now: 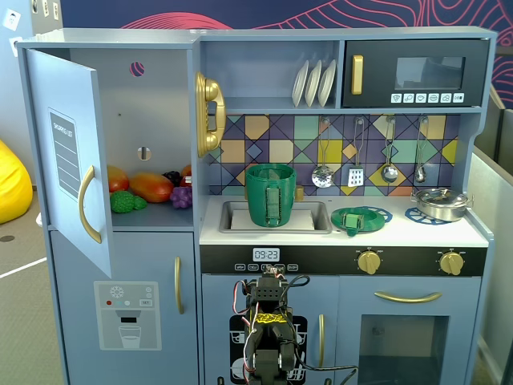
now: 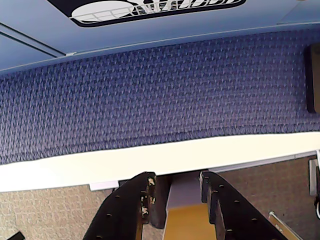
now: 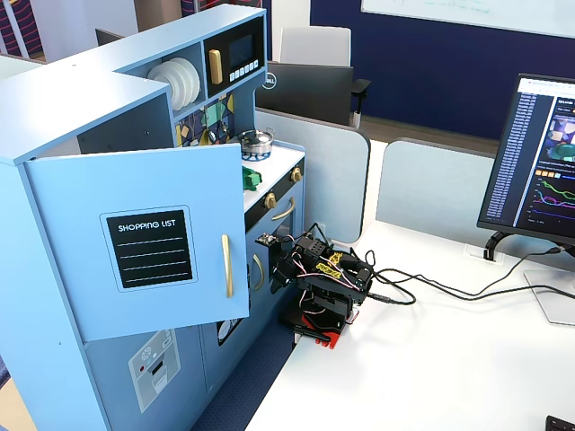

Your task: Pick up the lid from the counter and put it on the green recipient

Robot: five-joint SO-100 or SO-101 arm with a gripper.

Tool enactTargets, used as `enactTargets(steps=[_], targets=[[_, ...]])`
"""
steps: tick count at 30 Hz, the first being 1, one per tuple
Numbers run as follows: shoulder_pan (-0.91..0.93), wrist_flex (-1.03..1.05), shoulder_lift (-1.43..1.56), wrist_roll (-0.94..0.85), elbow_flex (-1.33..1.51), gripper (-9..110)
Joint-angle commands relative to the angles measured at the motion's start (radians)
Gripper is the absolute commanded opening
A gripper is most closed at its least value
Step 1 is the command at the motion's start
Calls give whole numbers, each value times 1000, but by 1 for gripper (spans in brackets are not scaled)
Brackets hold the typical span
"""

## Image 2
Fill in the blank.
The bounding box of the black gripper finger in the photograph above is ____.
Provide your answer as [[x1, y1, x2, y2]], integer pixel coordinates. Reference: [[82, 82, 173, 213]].
[[81, 171, 171, 240], [200, 171, 288, 240]]

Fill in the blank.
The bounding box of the thin metal rod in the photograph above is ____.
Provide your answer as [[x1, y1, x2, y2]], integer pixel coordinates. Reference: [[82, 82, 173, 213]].
[[268, 211, 304, 240]]

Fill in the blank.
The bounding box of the white table board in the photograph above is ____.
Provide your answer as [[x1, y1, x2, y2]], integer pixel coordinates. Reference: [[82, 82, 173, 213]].
[[0, 131, 320, 193]]

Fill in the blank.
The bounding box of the yellow wooden block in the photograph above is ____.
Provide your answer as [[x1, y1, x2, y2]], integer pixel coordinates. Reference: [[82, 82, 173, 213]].
[[162, 206, 211, 240]]

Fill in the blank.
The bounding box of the white table leg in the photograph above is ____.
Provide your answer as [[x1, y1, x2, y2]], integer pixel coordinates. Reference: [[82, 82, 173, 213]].
[[166, 174, 203, 210]]

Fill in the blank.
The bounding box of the small black object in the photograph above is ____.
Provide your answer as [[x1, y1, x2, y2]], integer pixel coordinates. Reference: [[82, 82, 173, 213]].
[[7, 231, 26, 240]]

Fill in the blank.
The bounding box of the black white dish rack sticker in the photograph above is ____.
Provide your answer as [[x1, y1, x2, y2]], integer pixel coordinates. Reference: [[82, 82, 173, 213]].
[[69, 0, 247, 28]]

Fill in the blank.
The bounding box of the white cable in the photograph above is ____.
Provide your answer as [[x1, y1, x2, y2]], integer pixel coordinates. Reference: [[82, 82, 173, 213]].
[[313, 149, 320, 217]]

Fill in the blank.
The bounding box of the dark brown wall box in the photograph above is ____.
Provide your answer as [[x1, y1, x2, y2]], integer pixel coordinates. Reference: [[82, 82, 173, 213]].
[[303, 43, 320, 114]]

